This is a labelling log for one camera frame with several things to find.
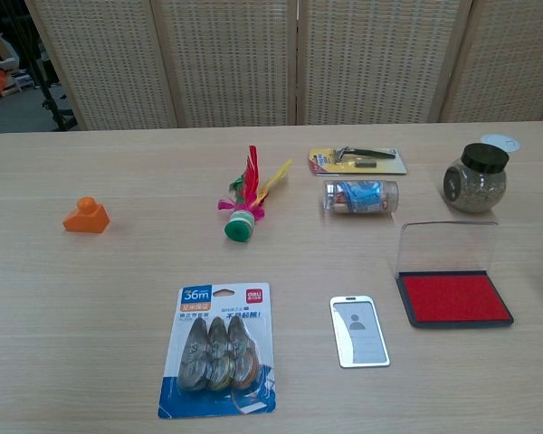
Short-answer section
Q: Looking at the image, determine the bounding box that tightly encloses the correction tape blister pack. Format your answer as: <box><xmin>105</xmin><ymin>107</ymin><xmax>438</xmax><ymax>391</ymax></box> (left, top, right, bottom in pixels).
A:
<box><xmin>157</xmin><ymin>282</ymin><xmax>278</xmax><ymax>420</ymax></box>

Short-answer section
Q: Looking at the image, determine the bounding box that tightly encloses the woven folding screen panel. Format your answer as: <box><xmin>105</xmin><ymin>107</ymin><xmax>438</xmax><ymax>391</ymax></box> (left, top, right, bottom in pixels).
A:
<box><xmin>24</xmin><ymin>0</ymin><xmax>178</xmax><ymax>132</ymax></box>
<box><xmin>295</xmin><ymin>0</ymin><xmax>474</xmax><ymax>127</ymax></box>
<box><xmin>150</xmin><ymin>0</ymin><xmax>300</xmax><ymax>129</ymax></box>
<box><xmin>439</xmin><ymin>0</ymin><xmax>543</xmax><ymax>124</ymax></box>

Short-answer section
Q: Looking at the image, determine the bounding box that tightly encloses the glass jar with black lid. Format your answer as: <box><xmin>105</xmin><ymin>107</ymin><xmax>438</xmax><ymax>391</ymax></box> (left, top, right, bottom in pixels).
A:
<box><xmin>443</xmin><ymin>143</ymin><xmax>511</xmax><ymax>213</ymax></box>

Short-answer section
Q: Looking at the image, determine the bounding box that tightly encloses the red ink pad clear lid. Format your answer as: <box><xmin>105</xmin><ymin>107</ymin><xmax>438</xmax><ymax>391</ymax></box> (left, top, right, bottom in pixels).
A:
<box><xmin>395</xmin><ymin>220</ymin><xmax>515</xmax><ymax>329</ymax></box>

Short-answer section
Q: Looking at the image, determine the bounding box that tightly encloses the black tripod stand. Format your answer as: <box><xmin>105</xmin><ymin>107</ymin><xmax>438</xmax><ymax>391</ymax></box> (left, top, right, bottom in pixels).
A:
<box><xmin>8</xmin><ymin>0</ymin><xmax>81</xmax><ymax>133</ymax></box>

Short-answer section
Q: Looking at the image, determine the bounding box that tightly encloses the silver badge card holder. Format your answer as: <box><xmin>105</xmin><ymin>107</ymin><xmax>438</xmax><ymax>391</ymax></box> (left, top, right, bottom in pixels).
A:
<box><xmin>329</xmin><ymin>295</ymin><xmax>391</xmax><ymax>369</ymax></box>

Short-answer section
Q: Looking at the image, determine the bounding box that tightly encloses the colourful feather shuttlecock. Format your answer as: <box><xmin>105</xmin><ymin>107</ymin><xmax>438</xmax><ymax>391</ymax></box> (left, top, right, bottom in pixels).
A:
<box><xmin>216</xmin><ymin>145</ymin><xmax>294</xmax><ymax>244</ymax></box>

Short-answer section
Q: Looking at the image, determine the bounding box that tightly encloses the razor blister pack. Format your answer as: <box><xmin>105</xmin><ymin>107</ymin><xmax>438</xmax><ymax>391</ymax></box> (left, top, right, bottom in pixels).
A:
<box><xmin>307</xmin><ymin>145</ymin><xmax>409</xmax><ymax>177</ymax></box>

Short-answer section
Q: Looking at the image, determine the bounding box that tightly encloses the clear plastic tube with items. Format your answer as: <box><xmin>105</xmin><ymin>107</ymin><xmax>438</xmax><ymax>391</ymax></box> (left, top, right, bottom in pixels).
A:
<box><xmin>322</xmin><ymin>180</ymin><xmax>400</xmax><ymax>218</ymax></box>

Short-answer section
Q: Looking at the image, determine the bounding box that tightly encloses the orange toy block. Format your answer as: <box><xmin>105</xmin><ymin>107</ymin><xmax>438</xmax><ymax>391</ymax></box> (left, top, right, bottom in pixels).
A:
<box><xmin>62</xmin><ymin>195</ymin><xmax>111</xmax><ymax>235</ymax></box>

